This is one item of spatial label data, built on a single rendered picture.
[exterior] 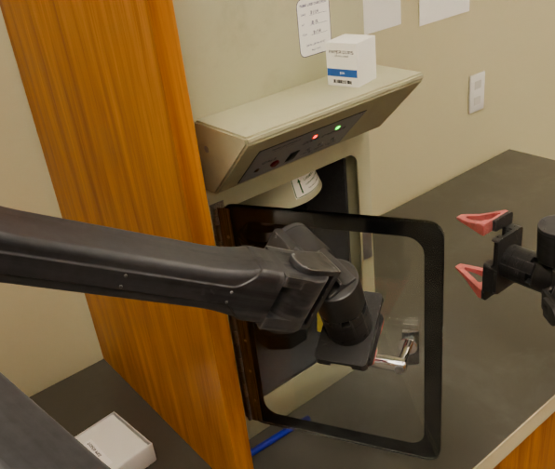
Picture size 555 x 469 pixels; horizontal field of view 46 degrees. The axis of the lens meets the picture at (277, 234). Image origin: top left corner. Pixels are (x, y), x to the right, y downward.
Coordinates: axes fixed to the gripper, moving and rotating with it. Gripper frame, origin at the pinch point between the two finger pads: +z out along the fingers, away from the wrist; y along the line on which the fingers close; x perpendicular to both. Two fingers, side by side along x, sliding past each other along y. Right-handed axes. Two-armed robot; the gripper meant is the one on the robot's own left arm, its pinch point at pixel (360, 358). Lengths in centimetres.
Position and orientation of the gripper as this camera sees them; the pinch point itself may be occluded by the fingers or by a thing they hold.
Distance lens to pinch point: 89.5
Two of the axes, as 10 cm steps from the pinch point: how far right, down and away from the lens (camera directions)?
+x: 9.2, 0.9, -3.8
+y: -2.9, 8.0, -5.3
